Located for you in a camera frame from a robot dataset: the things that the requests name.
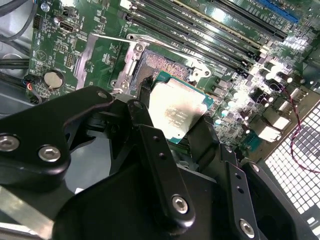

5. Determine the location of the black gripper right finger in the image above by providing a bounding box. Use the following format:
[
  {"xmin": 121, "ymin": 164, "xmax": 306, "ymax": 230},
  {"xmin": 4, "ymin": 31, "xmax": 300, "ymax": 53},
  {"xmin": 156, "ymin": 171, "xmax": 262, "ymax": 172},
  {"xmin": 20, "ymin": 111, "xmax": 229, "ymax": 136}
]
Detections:
[{"xmin": 186, "ymin": 116, "xmax": 316, "ymax": 240}]

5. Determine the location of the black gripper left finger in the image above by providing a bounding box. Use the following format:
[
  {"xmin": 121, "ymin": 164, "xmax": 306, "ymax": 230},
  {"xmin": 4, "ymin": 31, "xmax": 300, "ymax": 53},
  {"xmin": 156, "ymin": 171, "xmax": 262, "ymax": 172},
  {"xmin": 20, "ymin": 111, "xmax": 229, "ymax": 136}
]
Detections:
[{"xmin": 0, "ymin": 76, "xmax": 196, "ymax": 229}]

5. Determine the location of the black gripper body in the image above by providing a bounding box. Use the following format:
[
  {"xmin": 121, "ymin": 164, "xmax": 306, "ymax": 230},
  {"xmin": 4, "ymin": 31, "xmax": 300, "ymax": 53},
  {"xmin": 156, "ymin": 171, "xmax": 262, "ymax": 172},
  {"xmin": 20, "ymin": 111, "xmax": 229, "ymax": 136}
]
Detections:
[{"xmin": 52, "ymin": 159, "xmax": 236, "ymax": 240}]

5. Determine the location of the metal socket cover frame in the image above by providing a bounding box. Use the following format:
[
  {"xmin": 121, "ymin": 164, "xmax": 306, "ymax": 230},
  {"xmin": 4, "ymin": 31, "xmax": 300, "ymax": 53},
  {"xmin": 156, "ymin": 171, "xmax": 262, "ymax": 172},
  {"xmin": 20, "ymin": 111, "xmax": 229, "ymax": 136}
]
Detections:
[{"xmin": 73, "ymin": 32, "xmax": 141, "ymax": 96}]

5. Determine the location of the silver green CPU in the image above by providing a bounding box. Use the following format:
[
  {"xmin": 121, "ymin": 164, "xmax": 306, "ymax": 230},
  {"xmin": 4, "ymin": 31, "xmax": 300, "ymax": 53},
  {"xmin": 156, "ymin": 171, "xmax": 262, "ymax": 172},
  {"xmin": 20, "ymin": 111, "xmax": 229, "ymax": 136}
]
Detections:
[{"xmin": 147, "ymin": 69, "xmax": 215, "ymax": 146}]

